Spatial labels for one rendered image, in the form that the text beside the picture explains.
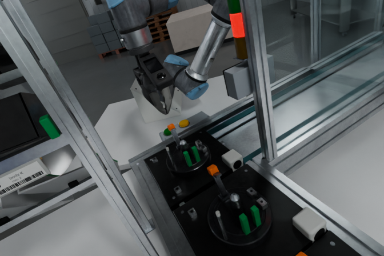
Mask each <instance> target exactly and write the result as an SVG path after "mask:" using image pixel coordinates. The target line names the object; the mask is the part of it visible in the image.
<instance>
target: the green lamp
mask: <svg viewBox="0 0 384 256"><path fill-rule="evenodd" d="M227 4H228V8H229V13H230V14H236V13H240V12H241V7H240V2H239V0H227Z"/></svg>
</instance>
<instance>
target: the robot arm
mask: <svg viewBox="0 0 384 256"><path fill-rule="evenodd" d="M178 1H179V0H106V2H107V5H108V8H109V9H110V11H111V14H112V16H113V18H114V21H115V24H116V26H117V28H118V31H119V33H120V35H121V37H122V38H121V39H120V42H124V45H125V47H126V49H128V50H127V51H128V53H129V55H130V56H133V55H134V56H135V59H136V62H137V67H136V68H134V69H133V72H134V74H135V77H136V79H137V81H138V84H139V86H140V87H141V89H142V94H143V96H144V97H145V98H146V99H147V100H148V101H149V102H150V103H151V104H152V105H153V106H154V107H155V108H156V109H157V110H158V111H159V112H161V113H162V114H164V115H167V114H168V113H169V111H170V108H171V102H172V98H173V95H174V90H175V87H177V88H178V89H179V90H180V91H181V92H183V93H184V95H185V96H186V97H188V98H189V99H191V100H195V99H197V98H199V97H200V96H202V95H203V94H204V93H205V92H206V90H207V89H208V88H209V84H208V83H207V82H206V81H207V80H208V77H209V76H208V74H207V72H208V71H209V69H210V67H211V65H212V63H213V61H214V59H215V57H216V55H217V53H218V51H219V49H220V48H221V46H222V44H223V42H224V40H225V38H226V36H227V34H228V32H229V30H230V28H231V21H230V13H229V8H228V4H227V0H204V1H206V2H207V3H209V4H210V5H212V6H213V8H212V10H211V16H212V19H211V22H210V24H209V26H208V28H207V31H206V33H205V35H204V38H203V40H202V42H201V44H200V46H199V49H198V51H197V53H196V55H195V57H194V60H193V62H192V64H191V66H189V63H188V61H187V60H185V59H183V58H181V57H179V56H176V55H172V54H170V55H168V56H167V57H166V59H165V60H164V63H163V64H162V62H161V61H160V60H159V58H158V57H157V56H156V54H155V53H149V51H150V50H151V49H153V48H154V44H153V42H152V41H153V38H152V36H151V32H150V30H149V27H148V25H147V22H146V18H147V17H150V16H152V15H155V14H158V13H161V12H163V11H168V9H170V8H172V7H175V6H176V5H177V3H178ZM160 101H162V102H164V103H165V108H163V104H162V103H161V102H160Z"/></svg>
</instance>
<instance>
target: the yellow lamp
mask: <svg viewBox="0 0 384 256"><path fill-rule="evenodd" d="M234 44H235V50H236V54H237V58H239V59H248V55H247V48H246V41H245V37H239V38H236V37H234Z"/></svg>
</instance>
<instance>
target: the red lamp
mask: <svg viewBox="0 0 384 256"><path fill-rule="evenodd" d="M230 21H231V27H232V31H233V36H234V37H236V38H239V37H244V36H245V34H244V29H243V22H242V14H241V13H236V14H230Z"/></svg>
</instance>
